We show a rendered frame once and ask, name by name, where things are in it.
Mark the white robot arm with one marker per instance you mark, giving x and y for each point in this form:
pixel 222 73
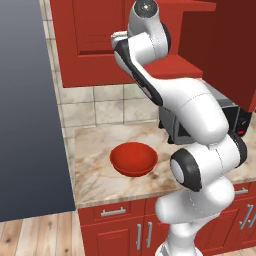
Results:
pixel 200 110

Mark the red upper cabinet door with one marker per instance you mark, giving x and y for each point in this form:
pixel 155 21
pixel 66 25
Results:
pixel 93 40

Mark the red tall cabinet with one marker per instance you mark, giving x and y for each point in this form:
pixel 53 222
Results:
pixel 230 50

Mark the red bowl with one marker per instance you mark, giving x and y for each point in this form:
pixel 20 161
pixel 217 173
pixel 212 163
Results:
pixel 133 160

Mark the grey toaster oven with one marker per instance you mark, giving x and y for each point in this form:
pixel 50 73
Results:
pixel 230 110

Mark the red drawer front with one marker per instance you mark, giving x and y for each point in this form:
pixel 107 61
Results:
pixel 90 213
pixel 150 206
pixel 250 190

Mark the dark grey fridge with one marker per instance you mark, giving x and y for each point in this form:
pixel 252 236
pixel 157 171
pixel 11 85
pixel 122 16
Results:
pixel 30 110

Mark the red lower cupboard door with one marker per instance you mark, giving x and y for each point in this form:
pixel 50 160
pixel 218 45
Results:
pixel 158 236
pixel 110 238
pixel 220 230

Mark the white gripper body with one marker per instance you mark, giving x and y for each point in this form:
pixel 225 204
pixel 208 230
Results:
pixel 118 37

